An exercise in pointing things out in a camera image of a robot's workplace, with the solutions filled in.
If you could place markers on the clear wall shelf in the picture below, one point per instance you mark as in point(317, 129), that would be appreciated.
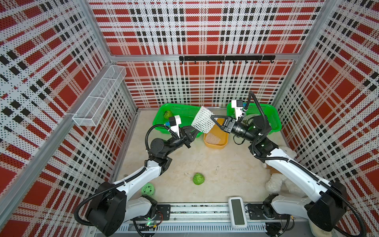
point(92, 110)

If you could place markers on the black hook rail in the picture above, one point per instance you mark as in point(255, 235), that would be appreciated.
point(221, 58)

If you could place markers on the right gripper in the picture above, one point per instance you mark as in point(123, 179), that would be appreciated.
point(227, 120)

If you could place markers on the plush toy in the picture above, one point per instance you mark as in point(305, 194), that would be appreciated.
point(277, 180)

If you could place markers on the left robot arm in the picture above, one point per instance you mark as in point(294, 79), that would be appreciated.
point(111, 204)

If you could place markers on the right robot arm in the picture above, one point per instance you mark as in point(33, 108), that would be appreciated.
point(326, 202)

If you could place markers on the green custard apple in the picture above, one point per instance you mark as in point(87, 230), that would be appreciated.
point(198, 179)

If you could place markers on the custard apple in basket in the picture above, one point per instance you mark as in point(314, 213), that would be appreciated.
point(168, 114)

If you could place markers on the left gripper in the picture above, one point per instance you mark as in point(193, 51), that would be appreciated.
point(186, 136)

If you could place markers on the yellow tray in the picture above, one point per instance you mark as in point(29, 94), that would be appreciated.
point(216, 138)

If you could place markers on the white timer device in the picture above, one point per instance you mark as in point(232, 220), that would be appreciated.
point(237, 213)

